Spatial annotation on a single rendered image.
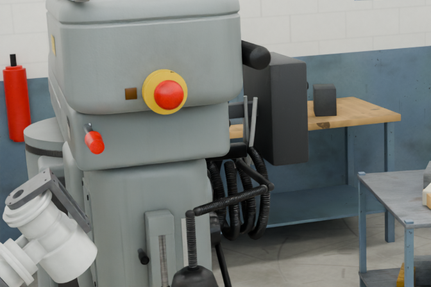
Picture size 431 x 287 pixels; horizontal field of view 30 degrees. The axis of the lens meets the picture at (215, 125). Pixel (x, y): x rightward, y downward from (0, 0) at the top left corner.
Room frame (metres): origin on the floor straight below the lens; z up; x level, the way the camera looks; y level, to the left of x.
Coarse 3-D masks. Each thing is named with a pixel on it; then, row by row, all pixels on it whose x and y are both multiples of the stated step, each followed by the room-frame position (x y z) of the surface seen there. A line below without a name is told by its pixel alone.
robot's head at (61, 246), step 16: (48, 208) 0.91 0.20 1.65; (16, 224) 0.90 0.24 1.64; (32, 224) 0.90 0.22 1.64; (48, 224) 0.91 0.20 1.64; (64, 224) 0.92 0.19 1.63; (16, 240) 0.93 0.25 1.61; (32, 240) 0.91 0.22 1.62; (48, 240) 0.91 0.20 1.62; (64, 240) 0.92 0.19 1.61; (80, 240) 0.93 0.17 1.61; (16, 256) 0.89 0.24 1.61; (32, 256) 0.90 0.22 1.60; (48, 256) 0.91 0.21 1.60; (64, 256) 0.91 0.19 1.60; (80, 256) 0.92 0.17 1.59; (32, 272) 0.90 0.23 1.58; (48, 272) 0.92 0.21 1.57; (64, 272) 0.91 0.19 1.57; (80, 272) 0.92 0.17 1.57
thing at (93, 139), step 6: (84, 126) 1.15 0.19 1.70; (90, 126) 1.14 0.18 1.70; (90, 132) 1.07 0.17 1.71; (96, 132) 1.07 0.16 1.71; (90, 138) 1.04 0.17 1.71; (96, 138) 1.03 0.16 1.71; (90, 144) 1.03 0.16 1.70; (96, 144) 1.02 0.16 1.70; (102, 144) 1.03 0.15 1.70; (90, 150) 1.03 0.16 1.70; (96, 150) 1.02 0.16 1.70; (102, 150) 1.03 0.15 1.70
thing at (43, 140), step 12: (48, 120) 1.96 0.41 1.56; (24, 132) 1.83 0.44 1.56; (36, 132) 1.82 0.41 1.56; (48, 132) 1.82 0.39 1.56; (60, 132) 1.81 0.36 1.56; (36, 144) 1.75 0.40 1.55; (48, 144) 1.72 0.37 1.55; (60, 144) 1.70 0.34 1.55; (36, 156) 1.75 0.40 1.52; (48, 156) 1.72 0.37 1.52; (60, 156) 1.71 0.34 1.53; (36, 168) 1.76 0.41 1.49; (60, 168) 1.64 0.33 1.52; (60, 180) 1.63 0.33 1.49; (60, 204) 1.63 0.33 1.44; (48, 276) 1.65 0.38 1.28
